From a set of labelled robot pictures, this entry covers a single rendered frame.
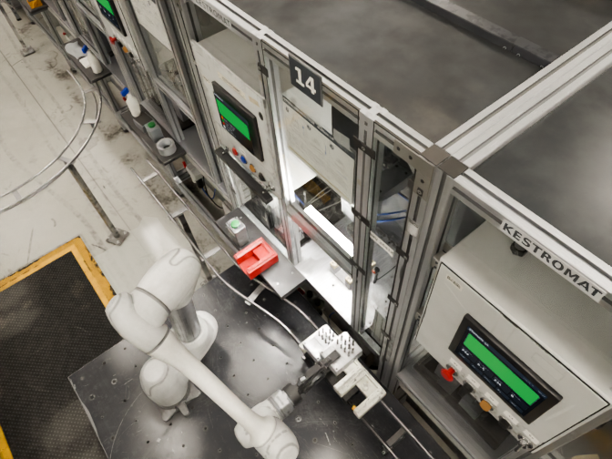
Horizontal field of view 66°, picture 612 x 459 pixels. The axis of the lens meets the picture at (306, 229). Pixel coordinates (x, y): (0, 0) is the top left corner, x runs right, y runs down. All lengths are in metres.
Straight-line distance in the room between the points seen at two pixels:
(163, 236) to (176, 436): 1.73
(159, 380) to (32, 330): 1.68
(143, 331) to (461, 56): 1.13
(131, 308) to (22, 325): 2.16
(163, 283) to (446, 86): 0.95
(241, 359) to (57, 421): 1.34
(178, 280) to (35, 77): 4.21
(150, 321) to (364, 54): 0.95
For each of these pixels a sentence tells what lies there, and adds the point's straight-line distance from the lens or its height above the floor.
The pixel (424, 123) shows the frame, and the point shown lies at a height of 2.01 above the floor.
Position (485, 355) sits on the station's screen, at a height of 1.63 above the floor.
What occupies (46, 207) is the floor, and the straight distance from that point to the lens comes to 4.12.
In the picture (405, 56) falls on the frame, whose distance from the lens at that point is 1.26.
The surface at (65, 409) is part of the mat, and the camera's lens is 3.19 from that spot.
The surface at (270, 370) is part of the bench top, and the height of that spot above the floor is 0.68.
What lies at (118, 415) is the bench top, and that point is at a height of 0.68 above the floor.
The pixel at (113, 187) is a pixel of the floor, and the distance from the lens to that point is 4.00.
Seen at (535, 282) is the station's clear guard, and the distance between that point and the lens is 1.01.
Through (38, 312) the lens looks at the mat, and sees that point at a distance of 3.57.
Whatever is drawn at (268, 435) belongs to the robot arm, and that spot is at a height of 1.22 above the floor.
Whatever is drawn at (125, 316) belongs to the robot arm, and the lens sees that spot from 1.46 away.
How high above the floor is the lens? 2.71
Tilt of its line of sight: 54 degrees down
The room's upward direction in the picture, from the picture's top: 6 degrees counter-clockwise
